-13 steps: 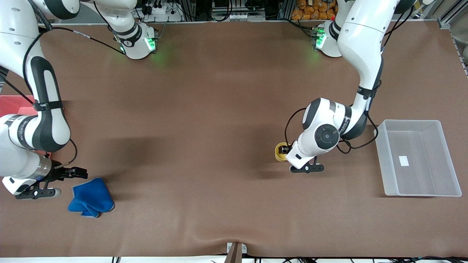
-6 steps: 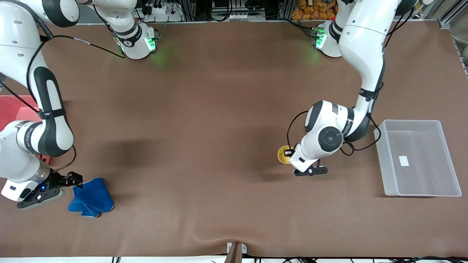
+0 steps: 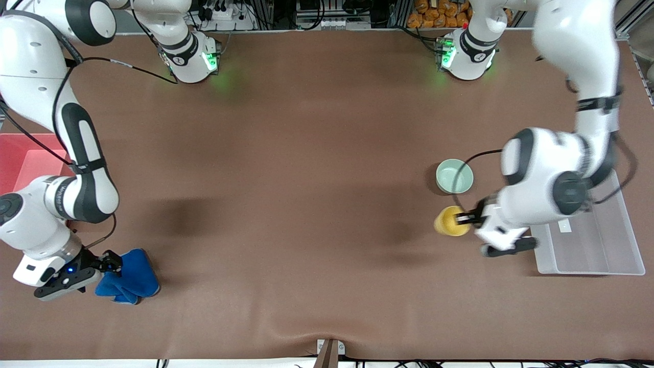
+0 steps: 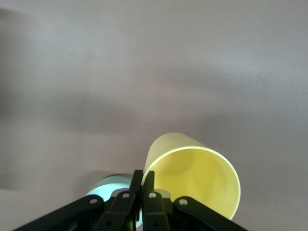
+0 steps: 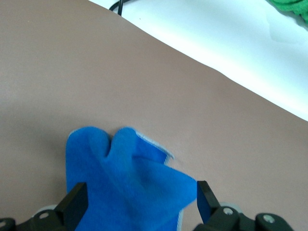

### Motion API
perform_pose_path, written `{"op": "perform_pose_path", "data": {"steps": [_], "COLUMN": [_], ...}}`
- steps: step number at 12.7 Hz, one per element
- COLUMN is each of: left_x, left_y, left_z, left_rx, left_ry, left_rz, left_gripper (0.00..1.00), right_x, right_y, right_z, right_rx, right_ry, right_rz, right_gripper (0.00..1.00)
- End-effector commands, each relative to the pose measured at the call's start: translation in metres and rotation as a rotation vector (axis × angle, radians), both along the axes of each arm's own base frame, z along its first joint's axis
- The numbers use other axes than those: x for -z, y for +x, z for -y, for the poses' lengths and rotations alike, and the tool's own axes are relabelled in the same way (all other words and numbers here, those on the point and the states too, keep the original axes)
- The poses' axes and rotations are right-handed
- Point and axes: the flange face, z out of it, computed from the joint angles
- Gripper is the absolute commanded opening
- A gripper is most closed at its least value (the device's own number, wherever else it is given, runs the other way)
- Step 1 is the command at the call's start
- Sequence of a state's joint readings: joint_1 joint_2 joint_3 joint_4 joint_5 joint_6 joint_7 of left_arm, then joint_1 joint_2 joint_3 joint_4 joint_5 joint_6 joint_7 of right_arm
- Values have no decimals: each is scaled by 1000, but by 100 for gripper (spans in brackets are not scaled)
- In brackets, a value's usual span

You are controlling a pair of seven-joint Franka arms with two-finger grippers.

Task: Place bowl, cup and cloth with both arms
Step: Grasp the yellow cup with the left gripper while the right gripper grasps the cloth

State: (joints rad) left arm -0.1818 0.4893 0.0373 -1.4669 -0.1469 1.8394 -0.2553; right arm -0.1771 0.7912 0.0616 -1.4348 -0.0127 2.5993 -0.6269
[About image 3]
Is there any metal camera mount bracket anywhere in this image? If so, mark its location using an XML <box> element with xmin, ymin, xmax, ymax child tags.
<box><xmin>316</xmin><ymin>338</ymin><xmax>346</xmax><ymax>368</ymax></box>

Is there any black electronics box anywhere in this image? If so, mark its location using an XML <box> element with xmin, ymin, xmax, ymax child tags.
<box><xmin>296</xmin><ymin>0</ymin><xmax>375</xmax><ymax>19</ymax></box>

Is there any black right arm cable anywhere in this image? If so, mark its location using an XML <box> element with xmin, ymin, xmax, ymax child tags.
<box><xmin>0</xmin><ymin>56</ymin><xmax>178</xmax><ymax>250</ymax></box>

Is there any white power strip with plugs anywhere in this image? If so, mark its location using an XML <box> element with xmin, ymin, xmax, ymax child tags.
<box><xmin>197</xmin><ymin>0</ymin><xmax>257</xmax><ymax>31</ymax></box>

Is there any black floor cable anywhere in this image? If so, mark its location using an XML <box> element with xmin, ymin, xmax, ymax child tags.
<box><xmin>353</xmin><ymin>359</ymin><xmax>654</xmax><ymax>368</ymax></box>

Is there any orange snack bag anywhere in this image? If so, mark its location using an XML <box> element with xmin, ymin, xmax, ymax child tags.
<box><xmin>407</xmin><ymin>0</ymin><xmax>472</xmax><ymax>29</ymax></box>

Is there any aluminium frame profile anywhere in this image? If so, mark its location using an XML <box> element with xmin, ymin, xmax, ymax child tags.
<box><xmin>615</xmin><ymin>9</ymin><xmax>654</xmax><ymax>40</ymax></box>

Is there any pink plastic bin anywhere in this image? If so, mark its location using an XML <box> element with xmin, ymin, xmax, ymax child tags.
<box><xmin>0</xmin><ymin>133</ymin><xmax>71</xmax><ymax>198</ymax></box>

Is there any clear plastic bin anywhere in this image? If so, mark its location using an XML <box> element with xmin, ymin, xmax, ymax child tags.
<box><xmin>531</xmin><ymin>170</ymin><xmax>646</xmax><ymax>277</ymax></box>

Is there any brown table cover mat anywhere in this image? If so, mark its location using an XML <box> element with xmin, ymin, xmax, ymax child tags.
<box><xmin>0</xmin><ymin>28</ymin><xmax>654</xmax><ymax>361</ymax></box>

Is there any yellow cup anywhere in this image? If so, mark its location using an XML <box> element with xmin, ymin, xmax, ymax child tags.
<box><xmin>434</xmin><ymin>205</ymin><xmax>472</xmax><ymax>238</ymax></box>

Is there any mint green bowl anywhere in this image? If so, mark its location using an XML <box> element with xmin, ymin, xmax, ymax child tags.
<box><xmin>436</xmin><ymin>159</ymin><xmax>474</xmax><ymax>195</ymax></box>

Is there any blue cloth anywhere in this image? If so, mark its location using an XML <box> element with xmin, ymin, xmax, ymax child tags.
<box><xmin>95</xmin><ymin>248</ymin><xmax>160</xmax><ymax>305</ymax></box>

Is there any long white socket strip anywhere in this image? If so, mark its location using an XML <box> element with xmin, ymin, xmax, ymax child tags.
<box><xmin>296</xmin><ymin>18</ymin><xmax>372</xmax><ymax>31</ymax></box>

